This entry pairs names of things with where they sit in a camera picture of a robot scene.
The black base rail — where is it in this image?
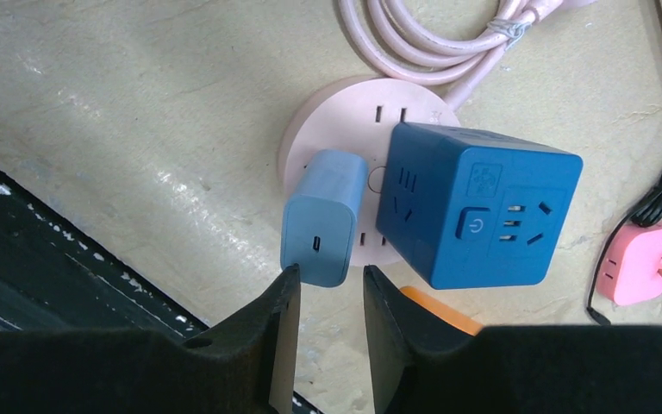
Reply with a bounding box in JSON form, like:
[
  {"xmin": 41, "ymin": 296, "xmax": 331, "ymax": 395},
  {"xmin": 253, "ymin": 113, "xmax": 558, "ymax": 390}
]
[{"xmin": 0, "ymin": 171, "xmax": 315, "ymax": 413}]

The pink power cord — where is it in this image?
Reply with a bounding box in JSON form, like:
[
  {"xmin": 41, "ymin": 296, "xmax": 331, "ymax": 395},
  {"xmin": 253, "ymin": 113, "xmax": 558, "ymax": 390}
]
[{"xmin": 336, "ymin": 0, "xmax": 595, "ymax": 112}]

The pink small charger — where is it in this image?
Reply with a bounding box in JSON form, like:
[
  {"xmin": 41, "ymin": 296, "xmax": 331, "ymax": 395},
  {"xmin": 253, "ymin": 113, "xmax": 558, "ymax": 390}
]
[{"xmin": 596, "ymin": 223, "xmax": 662, "ymax": 306}]

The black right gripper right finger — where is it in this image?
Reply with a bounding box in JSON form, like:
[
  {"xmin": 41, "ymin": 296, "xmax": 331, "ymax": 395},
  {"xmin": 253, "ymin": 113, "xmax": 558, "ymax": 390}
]
[{"xmin": 363, "ymin": 265, "xmax": 662, "ymax": 413}]

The light blue USB charger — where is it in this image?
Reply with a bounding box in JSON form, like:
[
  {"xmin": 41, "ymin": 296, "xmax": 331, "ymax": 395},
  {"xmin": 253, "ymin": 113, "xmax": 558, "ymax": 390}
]
[{"xmin": 280, "ymin": 149, "xmax": 368, "ymax": 288}]

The orange power strip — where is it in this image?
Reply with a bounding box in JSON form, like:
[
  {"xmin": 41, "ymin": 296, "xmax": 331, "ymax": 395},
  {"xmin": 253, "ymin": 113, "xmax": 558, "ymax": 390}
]
[{"xmin": 400, "ymin": 285, "xmax": 484, "ymax": 336}]

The pink round socket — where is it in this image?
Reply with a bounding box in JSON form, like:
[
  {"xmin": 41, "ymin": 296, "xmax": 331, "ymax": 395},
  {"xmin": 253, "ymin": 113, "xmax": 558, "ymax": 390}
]
[{"xmin": 278, "ymin": 76, "xmax": 460, "ymax": 267}]

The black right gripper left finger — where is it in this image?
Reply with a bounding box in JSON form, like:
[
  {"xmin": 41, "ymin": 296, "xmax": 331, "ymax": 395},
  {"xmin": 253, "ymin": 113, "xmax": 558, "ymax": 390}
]
[{"xmin": 0, "ymin": 265, "xmax": 301, "ymax": 413}]

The blue cube socket adapter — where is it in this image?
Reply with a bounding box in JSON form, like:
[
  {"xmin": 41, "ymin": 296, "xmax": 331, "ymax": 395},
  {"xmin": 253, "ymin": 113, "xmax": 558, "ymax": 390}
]
[{"xmin": 376, "ymin": 122, "xmax": 584, "ymax": 290}]

